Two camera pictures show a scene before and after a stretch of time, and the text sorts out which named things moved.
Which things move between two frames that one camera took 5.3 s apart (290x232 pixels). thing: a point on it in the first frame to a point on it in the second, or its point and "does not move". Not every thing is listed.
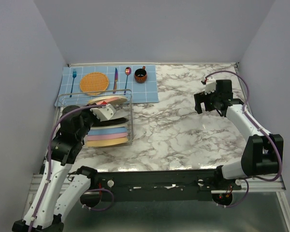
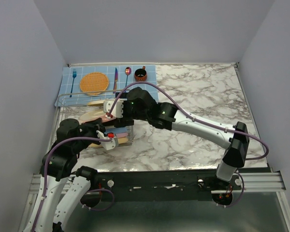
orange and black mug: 140,75 does not move
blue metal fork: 74,74 does not move
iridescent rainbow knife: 116,80 does not move
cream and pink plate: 111,100 to 94,114
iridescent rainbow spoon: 128,71 does not move
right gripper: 200,97 to 123,122
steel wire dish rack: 112,111 does not move
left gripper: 88,110 to 94,127
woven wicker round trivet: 93,82 does not move
